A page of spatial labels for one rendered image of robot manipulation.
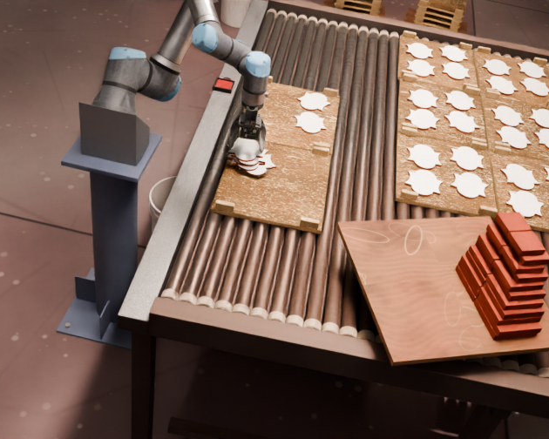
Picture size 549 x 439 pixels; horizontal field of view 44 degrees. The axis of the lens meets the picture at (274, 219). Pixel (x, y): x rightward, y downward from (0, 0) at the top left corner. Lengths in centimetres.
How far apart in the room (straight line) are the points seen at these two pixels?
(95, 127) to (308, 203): 75
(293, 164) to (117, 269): 85
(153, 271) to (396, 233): 71
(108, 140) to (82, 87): 210
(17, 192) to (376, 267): 222
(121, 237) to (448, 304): 130
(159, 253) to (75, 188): 170
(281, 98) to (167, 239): 90
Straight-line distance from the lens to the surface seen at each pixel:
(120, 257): 271
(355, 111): 275
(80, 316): 304
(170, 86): 246
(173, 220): 211
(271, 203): 219
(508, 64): 342
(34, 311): 309
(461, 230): 213
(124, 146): 235
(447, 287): 193
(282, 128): 253
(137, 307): 187
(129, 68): 236
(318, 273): 201
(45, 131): 407
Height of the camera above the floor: 234
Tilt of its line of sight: 41 degrees down
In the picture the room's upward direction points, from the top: 11 degrees clockwise
